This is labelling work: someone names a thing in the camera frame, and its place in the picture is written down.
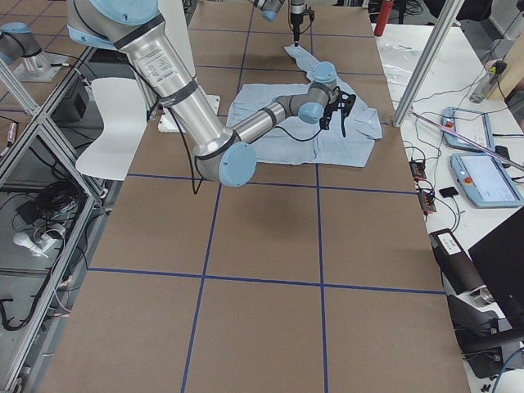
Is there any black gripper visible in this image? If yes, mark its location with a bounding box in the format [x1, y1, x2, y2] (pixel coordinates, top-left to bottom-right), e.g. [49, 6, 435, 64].
[320, 91, 355, 138]
[289, 0, 314, 47]

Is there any light blue button-up shirt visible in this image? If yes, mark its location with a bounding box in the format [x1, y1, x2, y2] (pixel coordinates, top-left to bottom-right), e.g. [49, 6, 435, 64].
[226, 44, 384, 169]

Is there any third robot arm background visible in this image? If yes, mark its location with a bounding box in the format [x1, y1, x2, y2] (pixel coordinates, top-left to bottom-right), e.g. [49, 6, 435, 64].
[1, 22, 43, 66]

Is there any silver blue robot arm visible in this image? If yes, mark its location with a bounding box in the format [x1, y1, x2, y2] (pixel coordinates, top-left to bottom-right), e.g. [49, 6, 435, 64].
[251, 0, 315, 47]
[67, 1, 355, 187]

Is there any red fire extinguisher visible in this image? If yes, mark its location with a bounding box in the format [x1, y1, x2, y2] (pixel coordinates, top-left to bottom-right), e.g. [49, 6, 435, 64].
[373, 0, 394, 37]

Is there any orange electronics board upper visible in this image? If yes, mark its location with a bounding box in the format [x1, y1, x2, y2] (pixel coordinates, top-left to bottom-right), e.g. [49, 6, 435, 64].
[409, 160, 427, 181]

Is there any orange electronics board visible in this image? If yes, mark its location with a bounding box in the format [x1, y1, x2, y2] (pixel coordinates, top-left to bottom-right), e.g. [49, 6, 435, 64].
[418, 189, 436, 215]
[409, 160, 427, 181]

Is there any orange electronics board lower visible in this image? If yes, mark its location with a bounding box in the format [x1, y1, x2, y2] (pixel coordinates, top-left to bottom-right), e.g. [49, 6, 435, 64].
[418, 189, 436, 215]

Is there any upper teach pendant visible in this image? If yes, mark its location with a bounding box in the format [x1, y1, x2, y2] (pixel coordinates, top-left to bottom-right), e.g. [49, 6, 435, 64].
[442, 106, 495, 151]

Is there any teach pendant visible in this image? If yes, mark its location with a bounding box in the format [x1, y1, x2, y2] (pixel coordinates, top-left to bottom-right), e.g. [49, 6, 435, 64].
[442, 106, 495, 151]
[449, 153, 523, 208]

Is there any small black pad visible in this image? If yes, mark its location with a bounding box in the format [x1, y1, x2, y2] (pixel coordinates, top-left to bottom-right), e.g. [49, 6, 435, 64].
[439, 187, 459, 198]

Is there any green capped bottle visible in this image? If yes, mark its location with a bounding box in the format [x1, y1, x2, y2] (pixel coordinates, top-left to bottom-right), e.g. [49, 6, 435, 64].
[469, 59, 507, 103]

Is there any lower teach pendant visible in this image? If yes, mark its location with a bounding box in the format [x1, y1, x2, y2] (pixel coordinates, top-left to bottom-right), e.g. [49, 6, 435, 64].
[449, 153, 523, 208]

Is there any white plastic chair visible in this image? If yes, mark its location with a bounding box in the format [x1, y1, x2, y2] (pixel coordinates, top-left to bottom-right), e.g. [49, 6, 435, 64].
[75, 77, 147, 181]

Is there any black monitor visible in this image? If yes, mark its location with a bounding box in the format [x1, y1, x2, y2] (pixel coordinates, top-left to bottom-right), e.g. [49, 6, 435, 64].
[468, 209, 523, 327]

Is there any black box on floor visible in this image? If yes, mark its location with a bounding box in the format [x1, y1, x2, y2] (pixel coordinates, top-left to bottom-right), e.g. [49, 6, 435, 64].
[71, 90, 89, 120]

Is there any white power strip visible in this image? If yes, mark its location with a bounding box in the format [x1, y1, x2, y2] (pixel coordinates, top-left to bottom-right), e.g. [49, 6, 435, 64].
[13, 227, 66, 258]

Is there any black power adapter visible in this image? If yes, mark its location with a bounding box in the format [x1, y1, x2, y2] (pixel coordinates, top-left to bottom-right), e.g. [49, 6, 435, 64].
[16, 201, 42, 224]

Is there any aluminium frame post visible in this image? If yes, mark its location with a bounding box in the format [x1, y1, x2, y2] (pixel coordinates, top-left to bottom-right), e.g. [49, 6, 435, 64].
[391, 0, 464, 128]

